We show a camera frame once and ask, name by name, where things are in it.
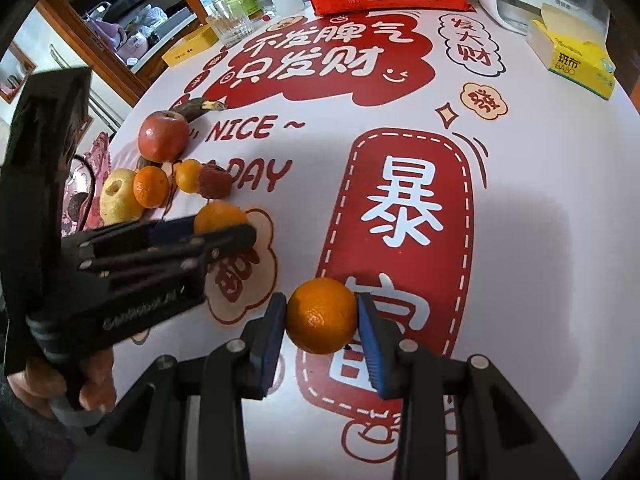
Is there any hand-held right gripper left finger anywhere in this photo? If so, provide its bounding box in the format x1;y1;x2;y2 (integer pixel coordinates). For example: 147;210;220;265
65;292;288;480

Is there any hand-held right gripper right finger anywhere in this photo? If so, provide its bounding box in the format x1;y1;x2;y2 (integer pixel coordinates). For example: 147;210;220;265
356;292;581;480

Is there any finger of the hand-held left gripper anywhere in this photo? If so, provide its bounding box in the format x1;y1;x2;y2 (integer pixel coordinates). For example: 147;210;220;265
80;215;201;252
77;224;258;283

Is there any yellow apple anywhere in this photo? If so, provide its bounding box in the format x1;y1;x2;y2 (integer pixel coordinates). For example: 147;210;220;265
99;167;146;225

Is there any red apple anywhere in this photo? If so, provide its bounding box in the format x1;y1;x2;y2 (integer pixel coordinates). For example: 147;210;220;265
138;110;190;163

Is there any dark overripe banana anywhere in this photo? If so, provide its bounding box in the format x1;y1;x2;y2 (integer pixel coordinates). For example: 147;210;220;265
136;97;228;170

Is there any person's left forearm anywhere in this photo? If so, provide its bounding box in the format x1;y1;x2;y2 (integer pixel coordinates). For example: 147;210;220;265
0;375;101;480

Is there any person's left hand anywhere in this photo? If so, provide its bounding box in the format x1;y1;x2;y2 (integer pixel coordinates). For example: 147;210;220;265
10;347;118;423

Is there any small orange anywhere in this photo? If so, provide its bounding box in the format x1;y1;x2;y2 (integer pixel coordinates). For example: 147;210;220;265
174;158;203;194

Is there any wrinkled red fruit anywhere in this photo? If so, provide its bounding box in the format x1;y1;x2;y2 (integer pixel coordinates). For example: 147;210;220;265
198;164;233;199

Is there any purple plastic jug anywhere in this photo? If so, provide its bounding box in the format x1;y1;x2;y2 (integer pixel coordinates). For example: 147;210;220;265
84;2;128;56

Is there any flat yellow box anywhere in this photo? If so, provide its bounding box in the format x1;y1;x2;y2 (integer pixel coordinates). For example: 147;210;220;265
161;25;221;67

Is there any red and white printed tablecloth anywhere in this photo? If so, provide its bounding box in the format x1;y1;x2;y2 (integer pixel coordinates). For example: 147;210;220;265
107;0;640;480

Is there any white plastic bag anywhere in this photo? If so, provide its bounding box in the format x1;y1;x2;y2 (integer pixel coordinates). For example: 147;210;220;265
130;4;170;41

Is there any clear drinking glass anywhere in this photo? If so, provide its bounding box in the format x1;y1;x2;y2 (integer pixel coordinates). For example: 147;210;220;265
205;0;253;46

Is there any yellow tissue box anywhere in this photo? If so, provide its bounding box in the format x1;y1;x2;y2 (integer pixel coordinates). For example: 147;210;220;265
527;2;617;100

